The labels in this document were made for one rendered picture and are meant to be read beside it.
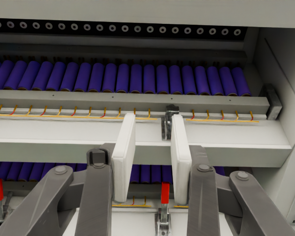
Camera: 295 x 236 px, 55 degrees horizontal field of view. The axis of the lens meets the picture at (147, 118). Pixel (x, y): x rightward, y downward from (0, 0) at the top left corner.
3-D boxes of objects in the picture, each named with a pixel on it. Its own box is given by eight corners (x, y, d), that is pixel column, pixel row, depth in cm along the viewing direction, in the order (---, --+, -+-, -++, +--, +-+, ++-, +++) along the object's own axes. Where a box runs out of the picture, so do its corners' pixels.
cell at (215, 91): (216, 75, 47) (223, 102, 43) (204, 75, 47) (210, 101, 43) (218, 66, 46) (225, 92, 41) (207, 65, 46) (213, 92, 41)
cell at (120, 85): (129, 72, 47) (127, 99, 42) (118, 72, 47) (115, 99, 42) (129, 63, 46) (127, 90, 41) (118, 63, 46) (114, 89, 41)
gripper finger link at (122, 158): (125, 204, 16) (112, 203, 16) (135, 148, 23) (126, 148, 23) (124, 157, 15) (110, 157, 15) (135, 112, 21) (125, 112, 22)
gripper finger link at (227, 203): (194, 190, 14) (257, 193, 13) (185, 143, 18) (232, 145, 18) (191, 216, 14) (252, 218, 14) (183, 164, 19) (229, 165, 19)
